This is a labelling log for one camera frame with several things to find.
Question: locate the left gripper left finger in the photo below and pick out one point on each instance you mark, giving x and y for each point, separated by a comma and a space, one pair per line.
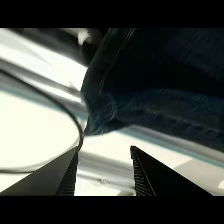
46, 181

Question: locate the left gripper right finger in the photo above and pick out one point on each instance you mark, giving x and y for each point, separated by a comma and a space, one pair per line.
160, 180

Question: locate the blue jeans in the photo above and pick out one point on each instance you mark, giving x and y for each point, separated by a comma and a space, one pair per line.
153, 83

